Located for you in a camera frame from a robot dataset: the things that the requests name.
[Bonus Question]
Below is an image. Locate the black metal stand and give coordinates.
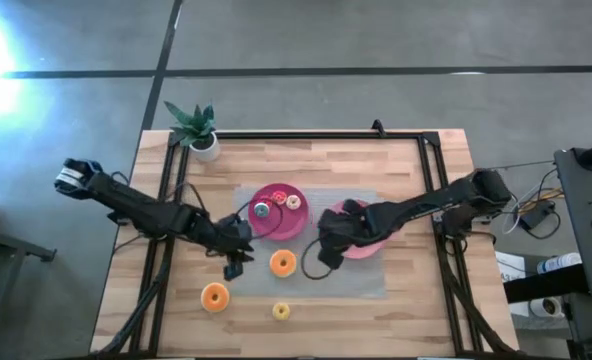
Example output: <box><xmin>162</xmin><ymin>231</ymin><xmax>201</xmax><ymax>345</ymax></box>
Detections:
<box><xmin>0</xmin><ymin>197</ymin><xmax>57</xmax><ymax>351</ymax></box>

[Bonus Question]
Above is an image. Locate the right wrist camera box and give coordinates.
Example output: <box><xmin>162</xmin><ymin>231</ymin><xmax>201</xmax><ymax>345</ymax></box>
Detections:
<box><xmin>318</xmin><ymin>247</ymin><xmax>345</xmax><ymax>271</ymax></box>

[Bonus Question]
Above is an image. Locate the magenta plate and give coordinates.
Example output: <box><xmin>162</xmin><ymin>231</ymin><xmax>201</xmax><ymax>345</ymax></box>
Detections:
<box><xmin>247</xmin><ymin>182</ymin><xmax>311</xmax><ymax>242</ymax></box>

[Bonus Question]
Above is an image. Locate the dark grey cart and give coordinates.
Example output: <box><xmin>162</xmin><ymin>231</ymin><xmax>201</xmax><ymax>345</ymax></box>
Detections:
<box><xmin>553</xmin><ymin>134</ymin><xmax>592</xmax><ymax>304</ymax></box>

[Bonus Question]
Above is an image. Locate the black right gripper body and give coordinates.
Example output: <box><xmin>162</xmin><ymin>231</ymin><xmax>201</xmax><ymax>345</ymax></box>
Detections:
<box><xmin>317</xmin><ymin>198</ymin><xmax>382</xmax><ymax>251</ymax></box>

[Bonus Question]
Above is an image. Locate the grey woven placemat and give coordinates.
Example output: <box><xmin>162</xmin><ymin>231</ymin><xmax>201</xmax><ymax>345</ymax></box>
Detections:
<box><xmin>231</xmin><ymin>185</ymin><xmax>388</xmax><ymax>300</ymax></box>

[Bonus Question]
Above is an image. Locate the green plant in white pot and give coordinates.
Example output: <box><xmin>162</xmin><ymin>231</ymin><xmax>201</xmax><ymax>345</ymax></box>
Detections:
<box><xmin>163</xmin><ymin>99</ymin><xmax>222</xmax><ymax>164</ymax></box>

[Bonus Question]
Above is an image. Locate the black aluminium table frame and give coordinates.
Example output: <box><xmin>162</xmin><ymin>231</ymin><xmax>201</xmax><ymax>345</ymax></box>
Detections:
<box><xmin>95</xmin><ymin>119</ymin><xmax>520</xmax><ymax>357</ymax></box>

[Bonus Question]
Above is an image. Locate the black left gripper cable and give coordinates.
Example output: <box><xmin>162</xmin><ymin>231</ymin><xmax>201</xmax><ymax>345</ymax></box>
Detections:
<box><xmin>233</xmin><ymin>197</ymin><xmax>285</xmax><ymax>241</ymax></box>

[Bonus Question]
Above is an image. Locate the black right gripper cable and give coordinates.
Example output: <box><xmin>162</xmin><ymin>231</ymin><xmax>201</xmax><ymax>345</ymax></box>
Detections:
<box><xmin>300</xmin><ymin>238</ymin><xmax>337</xmax><ymax>281</ymax></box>

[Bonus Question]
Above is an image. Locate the white bottle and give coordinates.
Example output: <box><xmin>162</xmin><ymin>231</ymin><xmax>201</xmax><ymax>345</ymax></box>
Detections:
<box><xmin>536</xmin><ymin>252</ymin><xmax>583</xmax><ymax>275</ymax></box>

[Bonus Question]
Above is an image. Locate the white paper sheet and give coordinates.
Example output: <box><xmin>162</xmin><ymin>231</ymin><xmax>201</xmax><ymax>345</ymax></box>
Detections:
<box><xmin>495</xmin><ymin>251</ymin><xmax>527</xmax><ymax>284</ymax></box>

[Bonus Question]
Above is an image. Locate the light pink plate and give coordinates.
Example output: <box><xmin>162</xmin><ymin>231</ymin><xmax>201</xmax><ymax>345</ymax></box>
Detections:
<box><xmin>329</xmin><ymin>198</ymin><xmax>401</xmax><ymax>260</ymax></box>

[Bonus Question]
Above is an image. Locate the white and yellow cable bundle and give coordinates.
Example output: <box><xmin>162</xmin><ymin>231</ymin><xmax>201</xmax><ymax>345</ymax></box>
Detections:
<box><xmin>500</xmin><ymin>164</ymin><xmax>566</xmax><ymax>236</ymax></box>

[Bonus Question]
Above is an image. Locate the white tape roll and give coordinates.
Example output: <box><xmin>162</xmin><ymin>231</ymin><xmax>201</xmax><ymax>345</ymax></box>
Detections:
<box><xmin>529</xmin><ymin>297</ymin><xmax>563</xmax><ymax>320</ymax></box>

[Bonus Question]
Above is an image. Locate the small yellow donut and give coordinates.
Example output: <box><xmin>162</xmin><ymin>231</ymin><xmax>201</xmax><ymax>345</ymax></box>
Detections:
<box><xmin>271</xmin><ymin>301</ymin><xmax>292</xmax><ymax>322</ymax></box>

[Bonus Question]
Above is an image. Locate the medium orange donut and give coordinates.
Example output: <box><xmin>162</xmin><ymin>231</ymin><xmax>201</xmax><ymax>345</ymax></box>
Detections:
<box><xmin>200</xmin><ymin>282</ymin><xmax>231</xmax><ymax>314</ymax></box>

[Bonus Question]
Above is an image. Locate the black power adapter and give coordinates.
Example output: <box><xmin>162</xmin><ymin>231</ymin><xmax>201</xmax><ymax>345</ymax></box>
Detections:
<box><xmin>518</xmin><ymin>199</ymin><xmax>557</xmax><ymax>231</ymax></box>

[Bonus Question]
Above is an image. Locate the large orange donut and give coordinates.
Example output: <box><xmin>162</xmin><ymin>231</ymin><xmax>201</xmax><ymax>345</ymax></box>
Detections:
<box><xmin>268</xmin><ymin>248</ymin><xmax>298</xmax><ymax>279</ymax></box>

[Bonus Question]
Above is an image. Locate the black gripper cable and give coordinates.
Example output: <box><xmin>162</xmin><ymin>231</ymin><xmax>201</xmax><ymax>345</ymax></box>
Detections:
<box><xmin>300</xmin><ymin>238</ymin><xmax>337</xmax><ymax>281</ymax></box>
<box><xmin>233</xmin><ymin>197</ymin><xmax>285</xmax><ymax>241</ymax></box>

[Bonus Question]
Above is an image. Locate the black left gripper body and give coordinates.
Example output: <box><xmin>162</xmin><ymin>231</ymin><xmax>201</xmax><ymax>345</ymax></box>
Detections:
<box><xmin>195</xmin><ymin>212</ymin><xmax>255</xmax><ymax>254</ymax></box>

